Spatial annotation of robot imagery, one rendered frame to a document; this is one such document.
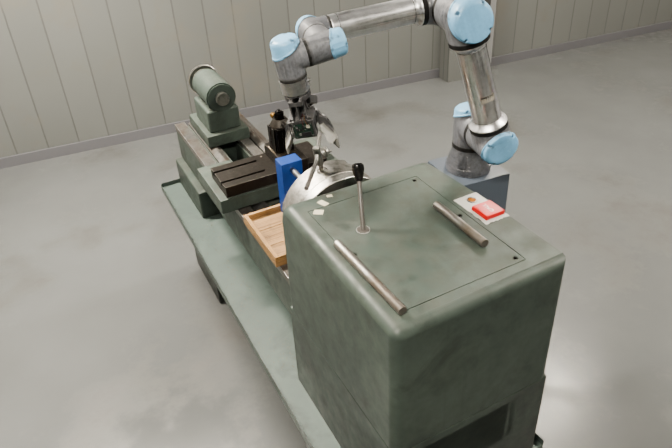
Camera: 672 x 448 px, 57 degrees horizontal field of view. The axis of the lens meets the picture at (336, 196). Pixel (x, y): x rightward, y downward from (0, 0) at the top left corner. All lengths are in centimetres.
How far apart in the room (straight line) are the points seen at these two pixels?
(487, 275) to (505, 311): 9
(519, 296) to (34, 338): 258
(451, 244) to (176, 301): 213
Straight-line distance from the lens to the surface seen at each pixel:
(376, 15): 176
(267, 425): 275
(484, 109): 185
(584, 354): 311
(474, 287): 140
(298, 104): 162
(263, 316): 239
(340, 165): 188
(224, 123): 289
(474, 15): 170
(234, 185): 236
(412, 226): 157
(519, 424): 186
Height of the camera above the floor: 216
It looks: 32 degrees down
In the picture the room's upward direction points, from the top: 3 degrees counter-clockwise
